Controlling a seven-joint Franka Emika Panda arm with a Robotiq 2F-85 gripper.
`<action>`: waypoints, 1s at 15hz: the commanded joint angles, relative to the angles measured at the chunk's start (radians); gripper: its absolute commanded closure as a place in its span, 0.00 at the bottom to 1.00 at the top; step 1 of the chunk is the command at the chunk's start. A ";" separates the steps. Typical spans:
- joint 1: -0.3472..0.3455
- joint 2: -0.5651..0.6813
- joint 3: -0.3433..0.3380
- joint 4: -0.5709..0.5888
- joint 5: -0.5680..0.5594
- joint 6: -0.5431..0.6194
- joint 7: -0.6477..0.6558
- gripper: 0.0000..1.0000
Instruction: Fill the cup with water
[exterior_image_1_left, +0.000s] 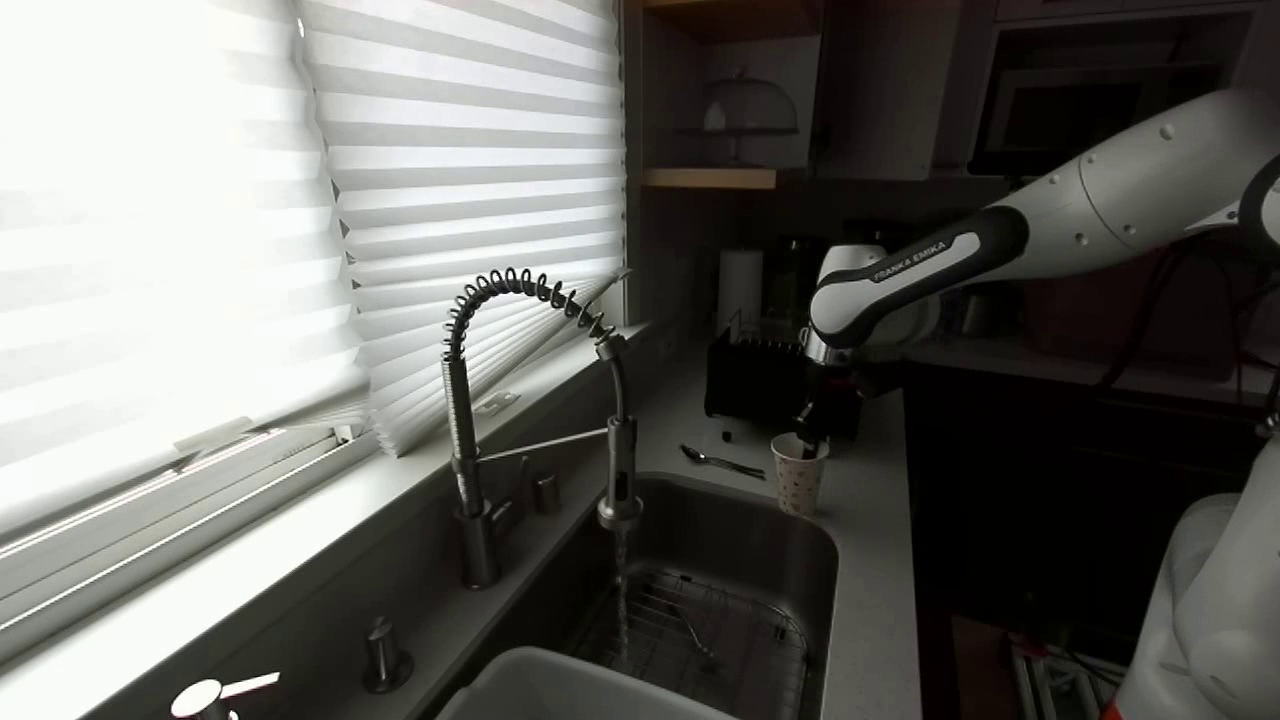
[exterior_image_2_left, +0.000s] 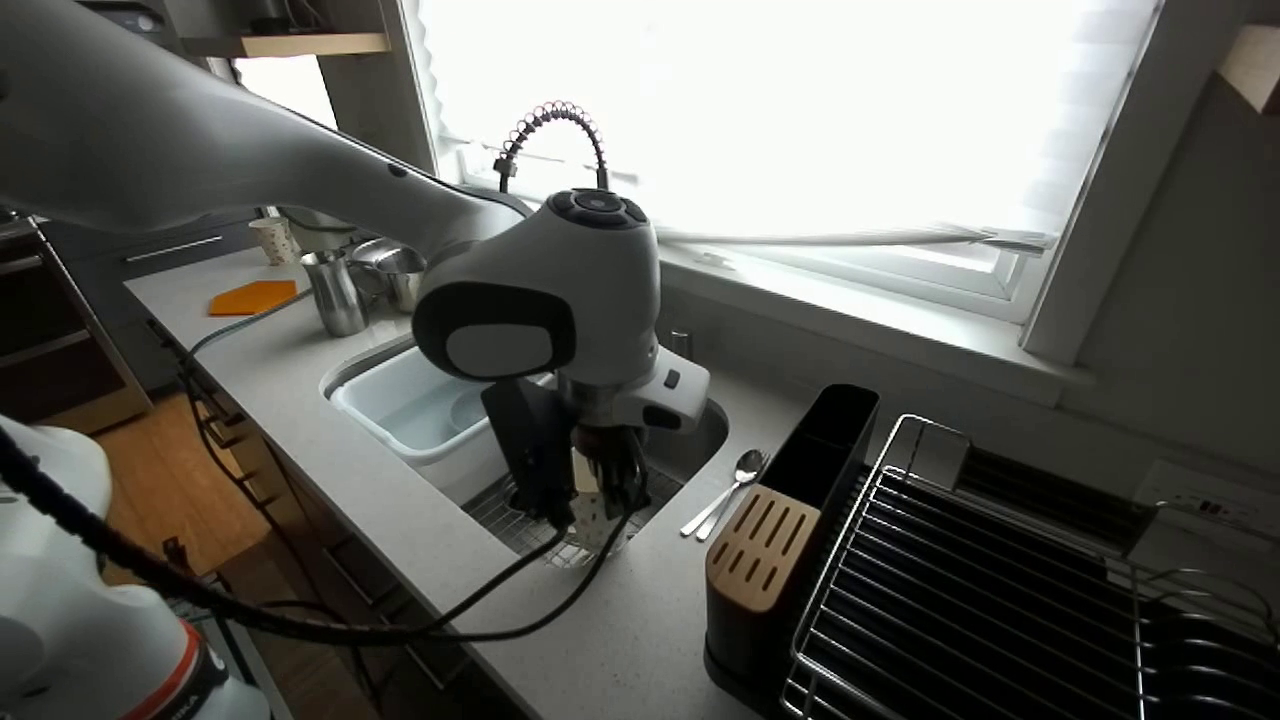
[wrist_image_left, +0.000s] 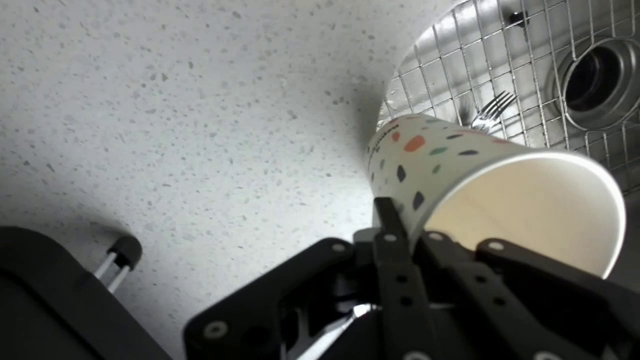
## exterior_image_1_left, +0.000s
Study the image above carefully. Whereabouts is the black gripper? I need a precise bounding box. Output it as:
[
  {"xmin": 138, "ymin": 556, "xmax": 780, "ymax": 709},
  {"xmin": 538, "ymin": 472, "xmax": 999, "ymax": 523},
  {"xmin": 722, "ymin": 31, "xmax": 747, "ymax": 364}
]
[{"xmin": 792, "ymin": 354, "xmax": 872, "ymax": 452}]

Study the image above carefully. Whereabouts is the white paper cup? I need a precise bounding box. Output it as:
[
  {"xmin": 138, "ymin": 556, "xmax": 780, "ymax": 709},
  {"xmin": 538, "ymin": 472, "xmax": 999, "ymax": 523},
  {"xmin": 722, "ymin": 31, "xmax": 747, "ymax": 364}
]
[{"xmin": 767, "ymin": 426, "xmax": 838, "ymax": 521}]

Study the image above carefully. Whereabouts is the black countertop box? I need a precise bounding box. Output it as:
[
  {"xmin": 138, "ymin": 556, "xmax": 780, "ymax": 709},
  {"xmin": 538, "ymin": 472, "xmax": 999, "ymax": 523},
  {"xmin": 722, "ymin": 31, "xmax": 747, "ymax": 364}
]
[{"xmin": 702, "ymin": 329, "xmax": 811, "ymax": 430}]

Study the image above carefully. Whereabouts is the metal spoon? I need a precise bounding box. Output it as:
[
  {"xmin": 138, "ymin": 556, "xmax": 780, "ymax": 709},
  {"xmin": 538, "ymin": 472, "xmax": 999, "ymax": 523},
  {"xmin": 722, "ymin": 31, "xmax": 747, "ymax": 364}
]
[{"xmin": 675, "ymin": 441, "xmax": 772, "ymax": 485}]

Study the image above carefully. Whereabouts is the white paper towel roll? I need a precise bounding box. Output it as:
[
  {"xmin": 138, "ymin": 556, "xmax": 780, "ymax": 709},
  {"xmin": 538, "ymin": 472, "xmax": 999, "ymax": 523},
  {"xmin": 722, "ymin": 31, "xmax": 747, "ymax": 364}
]
[{"xmin": 716, "ymin": 242, "xmax": 767, "ymax": 337}]

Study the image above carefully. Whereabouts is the stainless steel sink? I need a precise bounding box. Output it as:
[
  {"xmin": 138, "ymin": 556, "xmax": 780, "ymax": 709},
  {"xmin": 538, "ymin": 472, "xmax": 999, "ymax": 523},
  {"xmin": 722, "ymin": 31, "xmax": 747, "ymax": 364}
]
[{"xmin": 436, "ymin": 472, "xmax": 843, "ymax": 720}]

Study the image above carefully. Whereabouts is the glass cake dome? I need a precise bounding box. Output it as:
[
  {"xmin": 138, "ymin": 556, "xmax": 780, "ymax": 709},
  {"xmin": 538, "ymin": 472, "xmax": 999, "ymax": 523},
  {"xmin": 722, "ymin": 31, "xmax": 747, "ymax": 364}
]
[{"xmin": 696, "ymin": 69, "xmax": 806, "ymax": 166}]

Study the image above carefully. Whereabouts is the chrome spring kitchen faucet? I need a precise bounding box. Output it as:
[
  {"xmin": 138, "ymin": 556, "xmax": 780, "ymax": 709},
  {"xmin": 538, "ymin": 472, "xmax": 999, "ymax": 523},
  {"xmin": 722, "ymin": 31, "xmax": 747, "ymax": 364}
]
[{"xmin": 439, "ymin": 263, "xmax": 654, "ymax": 592}]

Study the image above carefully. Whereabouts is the grey plastic tub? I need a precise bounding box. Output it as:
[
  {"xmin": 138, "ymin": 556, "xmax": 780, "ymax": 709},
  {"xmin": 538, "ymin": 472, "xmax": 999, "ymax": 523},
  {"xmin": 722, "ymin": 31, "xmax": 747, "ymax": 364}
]
[{"xmin": 436, "ymin": 642, "xmax": 740, "ymax": 720}]

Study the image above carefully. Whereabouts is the dark built-in microwave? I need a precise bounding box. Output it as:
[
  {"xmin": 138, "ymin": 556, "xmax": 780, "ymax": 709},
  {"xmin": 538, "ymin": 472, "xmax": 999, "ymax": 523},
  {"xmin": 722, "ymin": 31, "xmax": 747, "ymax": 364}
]
[{"xmin": 969, "ymin": 11, "xmax": 1260, "ymax": 180}]

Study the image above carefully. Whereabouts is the narrow white window blind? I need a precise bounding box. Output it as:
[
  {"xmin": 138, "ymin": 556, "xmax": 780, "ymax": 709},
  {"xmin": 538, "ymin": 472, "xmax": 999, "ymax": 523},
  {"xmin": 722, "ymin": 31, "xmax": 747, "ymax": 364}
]
[{"xmin": 293, "ymin": 0, "xmax": 631, "ymax": 459}]

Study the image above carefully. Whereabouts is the small metal dispenser knob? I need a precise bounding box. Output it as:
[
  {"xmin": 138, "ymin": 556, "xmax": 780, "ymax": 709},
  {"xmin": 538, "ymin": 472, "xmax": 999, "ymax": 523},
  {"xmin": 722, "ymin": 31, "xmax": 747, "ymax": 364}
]
[{"xmin": 360, "ymin": 610, "xmax": 418, "ymax": 694}]

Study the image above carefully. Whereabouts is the wide white window blind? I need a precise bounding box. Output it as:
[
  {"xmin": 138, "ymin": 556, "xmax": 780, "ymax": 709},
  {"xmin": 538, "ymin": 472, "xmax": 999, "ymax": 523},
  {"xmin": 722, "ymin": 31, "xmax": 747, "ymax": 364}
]
[{"xmin": 0, "ymin": 0, "xmax": 373, "ymax": 541}]

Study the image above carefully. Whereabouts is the wooden wall shelf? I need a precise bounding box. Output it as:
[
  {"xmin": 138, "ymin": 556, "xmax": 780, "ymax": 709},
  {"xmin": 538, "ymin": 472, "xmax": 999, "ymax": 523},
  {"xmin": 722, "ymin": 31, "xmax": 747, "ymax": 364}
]
[{"xmin": 631, "ymin": 0, "xmax": 824, "ymax": 196}]

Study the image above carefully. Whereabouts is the metal wire sink grid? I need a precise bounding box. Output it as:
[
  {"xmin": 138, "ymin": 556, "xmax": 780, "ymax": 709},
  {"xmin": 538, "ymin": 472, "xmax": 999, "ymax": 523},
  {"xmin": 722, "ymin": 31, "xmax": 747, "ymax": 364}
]
[{"xmin": 585, "ymin": 561, "xmax": 816, "ymax": 720}]

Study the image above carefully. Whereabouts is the orange and white frame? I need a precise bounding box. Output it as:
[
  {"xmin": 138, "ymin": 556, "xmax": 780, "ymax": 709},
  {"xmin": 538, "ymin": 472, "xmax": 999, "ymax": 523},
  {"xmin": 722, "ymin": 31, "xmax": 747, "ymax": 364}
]
[{"xmin": 1006, "ymin": 633, "xmax": 1129, "ymax": 720}]

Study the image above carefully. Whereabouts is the white window frame rail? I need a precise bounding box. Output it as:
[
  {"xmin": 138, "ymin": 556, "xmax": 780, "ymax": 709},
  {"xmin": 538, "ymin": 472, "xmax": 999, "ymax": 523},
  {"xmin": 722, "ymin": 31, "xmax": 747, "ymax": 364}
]
[{"xmin": 0, "ymin": 414, "xmax": 379, "ymax": 661}]

